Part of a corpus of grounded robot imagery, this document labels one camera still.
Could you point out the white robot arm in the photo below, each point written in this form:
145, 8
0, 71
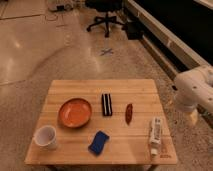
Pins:
194, 87

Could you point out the black white striped block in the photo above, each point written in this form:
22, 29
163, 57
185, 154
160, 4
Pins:
106, 105

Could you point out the red brown sausage toy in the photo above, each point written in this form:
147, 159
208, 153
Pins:
128, 113

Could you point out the orange plate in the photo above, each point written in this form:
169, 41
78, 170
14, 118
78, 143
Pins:
75, 113

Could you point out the wooden table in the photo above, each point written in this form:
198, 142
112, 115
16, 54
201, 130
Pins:
128, 144

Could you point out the black box on floor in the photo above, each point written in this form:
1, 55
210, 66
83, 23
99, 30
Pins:
134, 30

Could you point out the blue sponge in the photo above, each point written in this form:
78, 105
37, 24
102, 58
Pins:
98, 142

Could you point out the white tube bottle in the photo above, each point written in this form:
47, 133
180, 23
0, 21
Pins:
155, 135

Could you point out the black office chair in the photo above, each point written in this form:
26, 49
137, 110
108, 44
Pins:
104, 6

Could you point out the white cup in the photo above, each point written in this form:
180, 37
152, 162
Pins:
45, 137

